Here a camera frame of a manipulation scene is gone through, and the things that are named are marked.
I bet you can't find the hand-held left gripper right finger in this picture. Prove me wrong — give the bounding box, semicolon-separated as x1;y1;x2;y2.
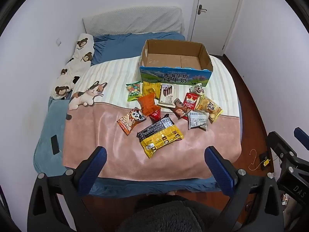
204;146;284;232

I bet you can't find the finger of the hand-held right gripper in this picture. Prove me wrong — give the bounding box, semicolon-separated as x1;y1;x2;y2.
294;127;309;151
266;131;298;174

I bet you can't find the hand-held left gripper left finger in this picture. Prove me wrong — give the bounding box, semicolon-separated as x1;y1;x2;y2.
27;146;107;232

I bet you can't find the grey and white snack packet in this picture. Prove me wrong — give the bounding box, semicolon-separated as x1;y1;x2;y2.
188;111;209;131

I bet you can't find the yellow biscuit packet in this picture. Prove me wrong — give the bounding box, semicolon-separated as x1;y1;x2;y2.
196;94;224;122

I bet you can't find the black and yellow snack packet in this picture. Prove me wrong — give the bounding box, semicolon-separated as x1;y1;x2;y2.
137;113;184;159

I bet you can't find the red and white snack packet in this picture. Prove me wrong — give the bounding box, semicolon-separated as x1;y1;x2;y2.
183;92;202;110

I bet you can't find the red triangular snack packet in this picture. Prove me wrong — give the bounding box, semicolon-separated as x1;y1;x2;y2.
149;109;162;122

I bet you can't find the orange snack packet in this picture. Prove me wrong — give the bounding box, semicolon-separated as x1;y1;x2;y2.
137;93;157;116

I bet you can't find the beige chocolate stick box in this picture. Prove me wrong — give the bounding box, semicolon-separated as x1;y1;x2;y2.
157;83;177;108

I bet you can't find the cardboard box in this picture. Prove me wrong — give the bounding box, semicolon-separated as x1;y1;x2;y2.
139;39;214;87

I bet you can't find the black floor socket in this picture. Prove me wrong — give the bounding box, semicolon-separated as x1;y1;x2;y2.
259;152;272;167

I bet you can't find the cat print blanket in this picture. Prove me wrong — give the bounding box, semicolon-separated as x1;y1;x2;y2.
62;54;242;182

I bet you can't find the black phone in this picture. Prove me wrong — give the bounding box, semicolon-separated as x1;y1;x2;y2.
50;134;60;155

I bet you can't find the panda print snack packet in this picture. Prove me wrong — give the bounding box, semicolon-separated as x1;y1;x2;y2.
117;107;147;136

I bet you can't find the grey fleece clothing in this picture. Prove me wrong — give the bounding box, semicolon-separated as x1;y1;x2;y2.
118;194;232;232

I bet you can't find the brown snack packet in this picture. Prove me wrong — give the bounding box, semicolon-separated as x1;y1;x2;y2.
172;98;191;120

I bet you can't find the grey moustache print packet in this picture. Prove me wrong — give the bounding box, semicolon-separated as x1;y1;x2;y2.
189;83;205;95

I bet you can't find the green candy packet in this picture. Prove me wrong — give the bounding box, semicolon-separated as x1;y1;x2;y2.
126;81;143;102

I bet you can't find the plain yellow snack packet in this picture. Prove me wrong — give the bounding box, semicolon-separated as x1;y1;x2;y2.
142;81;162;99

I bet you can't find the bear print pillow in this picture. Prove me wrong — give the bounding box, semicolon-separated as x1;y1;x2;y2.
51;32;95;100

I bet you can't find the blue bed sheet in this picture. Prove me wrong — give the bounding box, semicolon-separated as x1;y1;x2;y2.
33;32;242;196

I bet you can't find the white door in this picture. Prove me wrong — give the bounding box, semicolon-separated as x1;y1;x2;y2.
189;0;244;50

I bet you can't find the grey headboard cushion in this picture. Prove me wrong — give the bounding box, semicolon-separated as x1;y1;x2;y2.
82;6;185;35

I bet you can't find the orange cable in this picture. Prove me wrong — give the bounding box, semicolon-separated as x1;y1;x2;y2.
249;149;263;171

